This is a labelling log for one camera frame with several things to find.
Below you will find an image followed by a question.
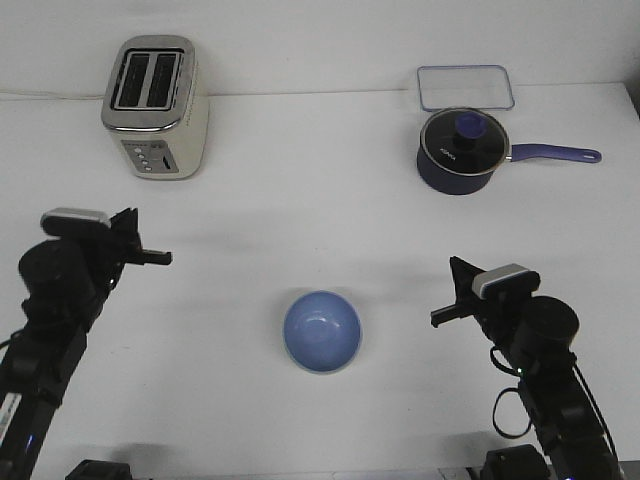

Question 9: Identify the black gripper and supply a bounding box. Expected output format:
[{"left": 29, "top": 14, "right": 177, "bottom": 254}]
[
  {"left": 430, "top": 256, "right": 520, "bottom": 345},
  {"left": 88, "top": 208, "right": 172, "bottom": 280}
]

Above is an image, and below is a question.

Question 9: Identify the blue bowl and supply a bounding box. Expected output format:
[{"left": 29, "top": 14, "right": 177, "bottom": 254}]
[{"left": 282, "top": 290, "right": 362, "bottom": 374}]

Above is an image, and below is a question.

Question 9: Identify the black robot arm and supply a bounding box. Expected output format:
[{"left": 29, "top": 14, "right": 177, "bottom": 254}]
[
  {"left": 431, "top": 256, "right": 624, "bottom": 479},
  {"left": 1, "top": 207, "right": 172, "bottom": 479}
]

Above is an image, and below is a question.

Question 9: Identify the dark blue saucepan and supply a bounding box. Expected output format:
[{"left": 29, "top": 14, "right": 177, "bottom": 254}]
[{"left": 416, "top": 143, "right": 602, "bottom": 195}]

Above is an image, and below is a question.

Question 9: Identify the silver two-slot toaster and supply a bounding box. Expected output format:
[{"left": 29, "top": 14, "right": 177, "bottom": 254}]
[{"left": 101, "top": 35, "right": 210, "bottom": 180}]

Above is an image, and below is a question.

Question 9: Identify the glass lid with blue knob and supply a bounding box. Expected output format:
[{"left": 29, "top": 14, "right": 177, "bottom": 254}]
[{"left": 421, "top": 108, "right": 509, "bottom": 176}]

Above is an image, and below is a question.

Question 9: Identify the clear container with blue rim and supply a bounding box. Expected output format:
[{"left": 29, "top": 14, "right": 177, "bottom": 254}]
[{"left": 416, "top": 64, "right": 515, "bottom": 112}]

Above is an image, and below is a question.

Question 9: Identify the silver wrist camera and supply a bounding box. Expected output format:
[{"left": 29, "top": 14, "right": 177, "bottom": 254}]
[
  {"left": 40, "top": 207, "right": 111, "bottom": 238},
  {"left": 471, "top": 263, "right": 540, "bottom": 300}
]

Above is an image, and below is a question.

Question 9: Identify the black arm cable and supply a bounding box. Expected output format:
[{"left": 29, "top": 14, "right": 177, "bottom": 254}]
[{"left": 489, "top": 347, "right": 619, "bottom": 461}]

